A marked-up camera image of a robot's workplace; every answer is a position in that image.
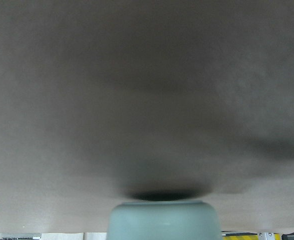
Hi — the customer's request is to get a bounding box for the light green plastic cup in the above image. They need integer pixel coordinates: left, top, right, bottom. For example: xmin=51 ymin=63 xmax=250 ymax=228
xmin=106 ymin=200 xmax=222 ymax=240

